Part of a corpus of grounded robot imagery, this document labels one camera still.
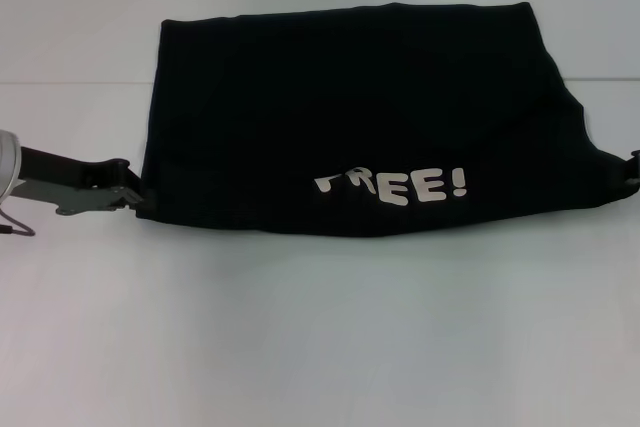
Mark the black t-shirt with white print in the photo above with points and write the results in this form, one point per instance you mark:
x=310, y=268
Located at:
x=350, y=112

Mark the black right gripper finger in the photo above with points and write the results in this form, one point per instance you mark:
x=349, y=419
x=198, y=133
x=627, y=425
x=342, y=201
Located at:
x=636, y=167

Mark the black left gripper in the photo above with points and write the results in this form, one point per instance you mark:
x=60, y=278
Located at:
x=75, y=187

